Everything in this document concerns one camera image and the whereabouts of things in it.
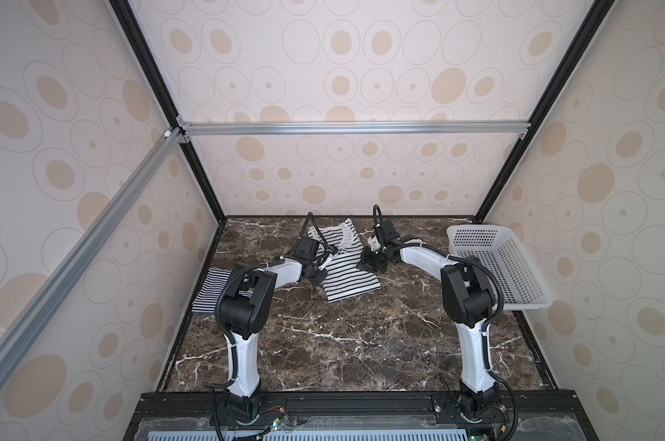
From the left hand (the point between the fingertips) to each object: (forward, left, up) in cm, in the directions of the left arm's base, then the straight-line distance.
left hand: (326, 267), depth 102 cm
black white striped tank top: (-5, -6, -1) cm, 8 cm away
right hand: (0, -15, +2) cm, 15 cm away
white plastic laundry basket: (-6, -68, +1) cm, 68 cm away
